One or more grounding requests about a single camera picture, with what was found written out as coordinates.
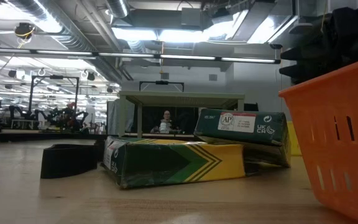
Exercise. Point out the black background monitors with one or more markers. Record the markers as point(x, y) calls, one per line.
point(252, 107)

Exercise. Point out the black background robot arms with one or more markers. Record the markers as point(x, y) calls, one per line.
point(57, 118)

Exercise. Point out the black wide elastic band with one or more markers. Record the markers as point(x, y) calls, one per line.
point(67, 161)

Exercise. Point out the person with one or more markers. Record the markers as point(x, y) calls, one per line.
point(166, 124)

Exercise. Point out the black rail with light strips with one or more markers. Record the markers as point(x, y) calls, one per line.
point(126, 55)

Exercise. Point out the black aluminium rig frame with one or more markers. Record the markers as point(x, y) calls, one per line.
point(42, 136)

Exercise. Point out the orange plastic basket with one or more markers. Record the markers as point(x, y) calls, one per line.
point(337, 149)

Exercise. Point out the grey cover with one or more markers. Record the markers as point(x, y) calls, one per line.
point(113, 118)

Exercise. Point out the black background rig frame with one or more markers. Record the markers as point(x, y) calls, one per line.
point(31, 93)

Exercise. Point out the green perforated metal shelf riser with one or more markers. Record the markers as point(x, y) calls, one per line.
point(182, 99)

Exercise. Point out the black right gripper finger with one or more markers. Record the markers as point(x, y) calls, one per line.
point(297, 72)
point(297, 54)

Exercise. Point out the small black frame with camera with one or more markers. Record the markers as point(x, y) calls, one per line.
point(162, 82)

